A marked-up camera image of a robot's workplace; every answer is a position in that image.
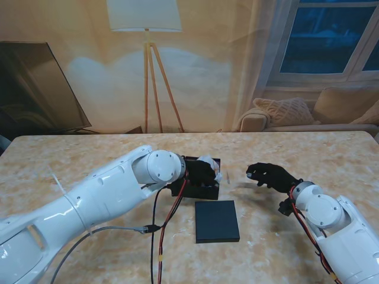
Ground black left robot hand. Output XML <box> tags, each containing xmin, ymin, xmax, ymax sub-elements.
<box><xmin>185</xmin><ymin>159</ymin><xmax>217</xmax><ymax>189</ymax></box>

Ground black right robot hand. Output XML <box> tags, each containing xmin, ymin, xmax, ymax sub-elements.
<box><xmin>245</xmin><ymin>162</ymin><xmax>298</xmax><ymax>195</ymax></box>

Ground white plastic bag orange print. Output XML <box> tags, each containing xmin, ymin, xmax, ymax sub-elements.
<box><xmin>197</xmin><ymin>155</ymin><xmax>223</xmax><ymax>183</ymax></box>

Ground black gift box pink inside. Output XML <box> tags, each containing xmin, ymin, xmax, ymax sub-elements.
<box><xmin>176</xmin><ymin>155</ymin><xmax>222</xmax><ymax>201</ymax></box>

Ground black gift box lid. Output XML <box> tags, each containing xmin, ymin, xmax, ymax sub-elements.
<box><xmin>194</xmin><ymin>200</ymin><xmax>241</xmax><ymax>244</ymax></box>

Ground white zip tie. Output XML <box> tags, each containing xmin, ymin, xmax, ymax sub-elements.
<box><xmin>50</xmin><ymin>173</ymin><xmax>68</xmax><ymax>196</ymax></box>

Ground beige sofa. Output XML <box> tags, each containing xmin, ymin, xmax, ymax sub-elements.
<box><xmin>236</xmin><ymin>88</ymin><xmax>379</xmax><ymax>133</ymax></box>

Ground knitted beige cushion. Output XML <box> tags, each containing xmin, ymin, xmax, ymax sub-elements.
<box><xmin>253</xmin><ymin>97</ymin><xmax>315</xmax><ymax>127</ymax></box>

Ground tan plain cushion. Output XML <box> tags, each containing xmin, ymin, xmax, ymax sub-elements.
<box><xmin>313</xmin><ymin>88</ymin><xmax>379</xmax><ymax>124</ymax></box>
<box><xmin>351</xmin><ymin>100</ymin><xmax>379</xmax><ymax>125</ymax></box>

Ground sheer beige curtain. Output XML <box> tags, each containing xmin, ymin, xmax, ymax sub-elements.
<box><xmin>226</xmin><ymin>0</ymin><xmax>300</xmax><ymax>133</ymax></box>

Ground tripod floor lamp white shade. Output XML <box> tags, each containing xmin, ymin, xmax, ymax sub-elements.
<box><xmin>107</xmin><ymin>0</ymin><xmax>185</xmax><ymax>133</ymax></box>

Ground black flat television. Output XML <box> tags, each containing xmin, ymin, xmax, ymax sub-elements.
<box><xmin>0</xmin><ymin>42</ymin><xmax>92</xmax><ymax>134</ymax></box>

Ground dark grey chair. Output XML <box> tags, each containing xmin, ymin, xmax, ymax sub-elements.
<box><xmin>0</xmin><ymin>134</ymin><xmax>12</xmax><ymax>156</ymax></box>

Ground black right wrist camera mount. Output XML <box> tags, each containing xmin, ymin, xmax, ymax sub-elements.
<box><xmin>277</xmin><ymin>199</ymin><xmax>294</xmax><ymax>217</ymax></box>

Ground red black right arm cables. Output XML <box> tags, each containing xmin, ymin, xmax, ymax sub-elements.
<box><xmin>289</xmin><ymin>189</ymin><xmax>344</xmax><ymax>284</ymax></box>

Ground red black arm cables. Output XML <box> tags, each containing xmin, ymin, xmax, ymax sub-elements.
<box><xmin>149</xmin><ymin>174</ymin><xmax>190</xmax><ymax>284</ymax></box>
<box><xmin>289</xmin><ymin>189</ymin><xmax>344</xmax><ymax>284</ymax></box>

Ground red black left arm cables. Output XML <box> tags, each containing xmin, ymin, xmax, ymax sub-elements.
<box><xmin>149</xmin><ymin>174</ymin><xmax>190</xmax><ymax>284</ymax></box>

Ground grey usb cable black plug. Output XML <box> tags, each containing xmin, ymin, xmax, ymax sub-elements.
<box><xmin>50</xmin><ymin>224</ymin><xmax>163</xmax><ymax>284</ymax></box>

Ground window with white frame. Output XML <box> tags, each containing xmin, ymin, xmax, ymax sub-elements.
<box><xmin>265</xmin><ymin>0</ymin><xmax>379</xmax><ymax>89</ymax></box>

